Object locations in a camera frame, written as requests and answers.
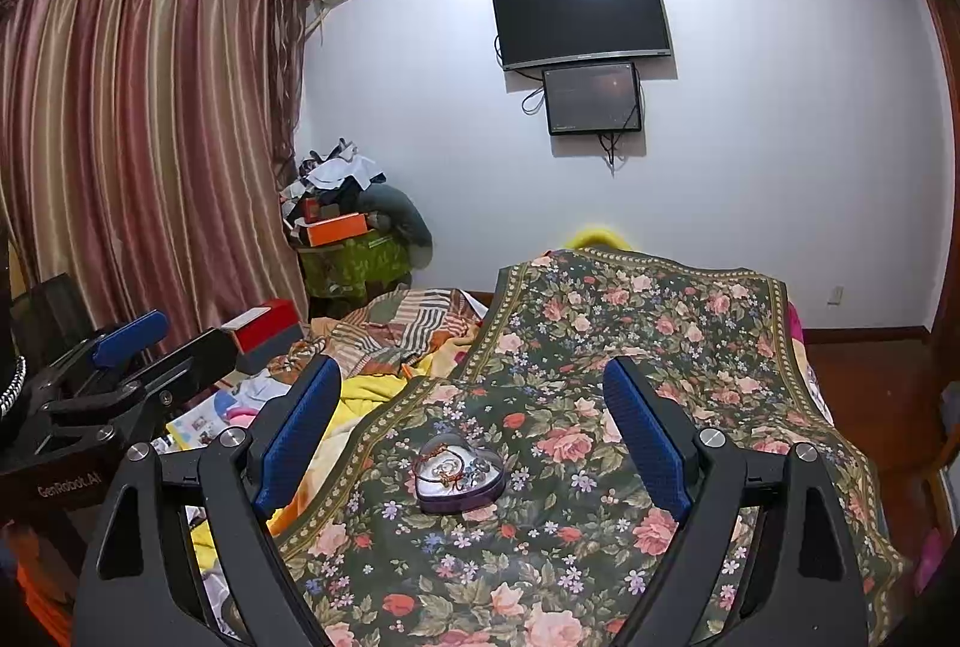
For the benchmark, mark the red bed sheet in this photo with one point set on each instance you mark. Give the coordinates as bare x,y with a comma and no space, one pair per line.
795,325

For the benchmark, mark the yellow fleece blanket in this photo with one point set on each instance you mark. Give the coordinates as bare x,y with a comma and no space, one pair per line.
367,396

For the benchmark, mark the orange cardboard box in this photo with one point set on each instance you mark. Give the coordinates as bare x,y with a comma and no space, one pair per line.
337,229

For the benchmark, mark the black wall television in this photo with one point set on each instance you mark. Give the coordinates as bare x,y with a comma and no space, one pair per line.
581,14

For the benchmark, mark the purple heart-shaped tin box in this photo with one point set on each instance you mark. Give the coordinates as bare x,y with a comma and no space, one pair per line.
457,502

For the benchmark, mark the yellow plush item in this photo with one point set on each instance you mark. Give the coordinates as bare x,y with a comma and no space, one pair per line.
596,238

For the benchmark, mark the pink plush cloth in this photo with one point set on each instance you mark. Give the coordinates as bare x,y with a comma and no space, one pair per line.
240,417

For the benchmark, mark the orange quilted jacket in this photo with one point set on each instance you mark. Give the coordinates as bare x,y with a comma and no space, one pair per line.
45,579

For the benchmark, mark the black mesh chair back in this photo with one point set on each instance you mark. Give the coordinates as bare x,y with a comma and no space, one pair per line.
52,317

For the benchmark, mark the white printed cloth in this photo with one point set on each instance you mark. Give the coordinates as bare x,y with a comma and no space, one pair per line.
202,418

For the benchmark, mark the small black wall monitor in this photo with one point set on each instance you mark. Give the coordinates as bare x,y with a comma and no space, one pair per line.
592,96

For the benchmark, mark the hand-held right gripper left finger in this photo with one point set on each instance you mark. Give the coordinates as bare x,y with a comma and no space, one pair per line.
300,429

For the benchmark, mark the red box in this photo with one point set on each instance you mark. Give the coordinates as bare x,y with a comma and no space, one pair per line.
266,325

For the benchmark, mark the striped patchwork quilt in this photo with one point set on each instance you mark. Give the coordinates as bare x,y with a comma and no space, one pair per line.
397,325

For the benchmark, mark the green fabric storage box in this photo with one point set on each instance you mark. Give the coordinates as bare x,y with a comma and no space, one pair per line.
352,265

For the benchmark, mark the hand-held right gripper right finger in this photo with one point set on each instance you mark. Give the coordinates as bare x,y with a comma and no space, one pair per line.
649,437

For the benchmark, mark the striped pink curtain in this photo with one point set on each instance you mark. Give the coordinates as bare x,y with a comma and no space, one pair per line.
150,130

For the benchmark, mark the white wall socket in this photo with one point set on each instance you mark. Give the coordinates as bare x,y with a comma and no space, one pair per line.
834,295

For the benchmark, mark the dark floral blanket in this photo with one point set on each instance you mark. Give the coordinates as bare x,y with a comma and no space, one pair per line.
570,332

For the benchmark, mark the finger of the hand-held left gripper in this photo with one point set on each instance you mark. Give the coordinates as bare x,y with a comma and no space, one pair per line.
127,336
195,355

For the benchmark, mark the pink plastic item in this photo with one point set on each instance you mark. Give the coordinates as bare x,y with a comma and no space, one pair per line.
934,557

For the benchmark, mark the pile of clothes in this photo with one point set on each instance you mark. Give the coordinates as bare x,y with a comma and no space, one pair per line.
337,175

